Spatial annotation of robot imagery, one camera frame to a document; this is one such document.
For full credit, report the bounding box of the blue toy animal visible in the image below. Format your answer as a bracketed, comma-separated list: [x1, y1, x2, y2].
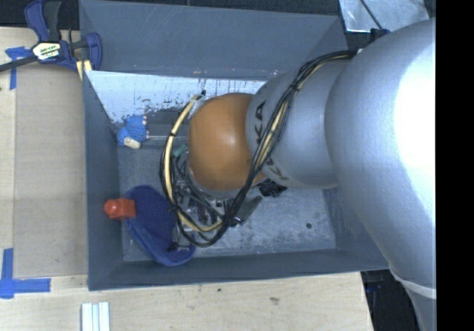
[116, 115, 150, 150]

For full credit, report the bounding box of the pale wood board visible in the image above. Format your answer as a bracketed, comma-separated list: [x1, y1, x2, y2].
[13, 29, 90, 279]

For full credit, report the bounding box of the grey metal bin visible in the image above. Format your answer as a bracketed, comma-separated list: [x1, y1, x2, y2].
[78, 0, 390, 292]

